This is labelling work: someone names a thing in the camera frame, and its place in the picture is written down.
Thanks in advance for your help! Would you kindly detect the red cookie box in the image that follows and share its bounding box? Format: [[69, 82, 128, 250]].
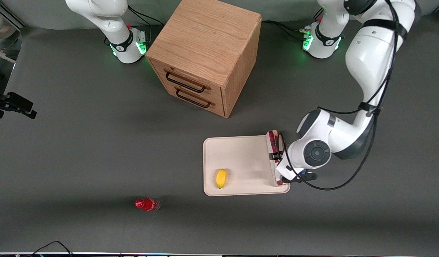
[[265, 130, 288, 187]]

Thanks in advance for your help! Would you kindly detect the beige plastic tray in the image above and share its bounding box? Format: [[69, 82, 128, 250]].
[[203, 135, 291, 197]]

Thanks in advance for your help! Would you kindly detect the yellow lemon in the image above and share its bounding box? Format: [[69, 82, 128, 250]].
[[215, 168, 229, 189]]

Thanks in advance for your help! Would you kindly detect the wooden drawer cabinet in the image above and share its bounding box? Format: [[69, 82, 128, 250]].
[[145, 0, 262, 119]]

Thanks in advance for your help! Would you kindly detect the red plastic bottle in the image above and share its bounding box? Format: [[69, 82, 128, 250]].
[[135, 197, 160, 212]]

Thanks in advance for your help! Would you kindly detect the black clamp device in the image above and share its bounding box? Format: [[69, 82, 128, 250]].
[[0, 91, 37, 120]]

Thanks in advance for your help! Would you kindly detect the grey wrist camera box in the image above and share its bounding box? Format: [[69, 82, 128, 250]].
[[281, 172, 318, 183]]

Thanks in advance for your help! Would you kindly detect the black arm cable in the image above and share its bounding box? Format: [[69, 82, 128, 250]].
[[279, 0, 400, 191]]

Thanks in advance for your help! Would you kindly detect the black drawer handle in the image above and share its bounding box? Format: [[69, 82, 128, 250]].
[[174, 87, 212, 109], [164, 69, 208, 94]]

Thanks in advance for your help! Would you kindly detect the black base cable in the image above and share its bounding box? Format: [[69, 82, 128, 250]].
[[261, 20, 307, 40], [127, 5, 165, 27]]

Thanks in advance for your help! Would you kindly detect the thin black floor cable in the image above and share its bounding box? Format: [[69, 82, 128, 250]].
[[29, 241, 74, 257]]

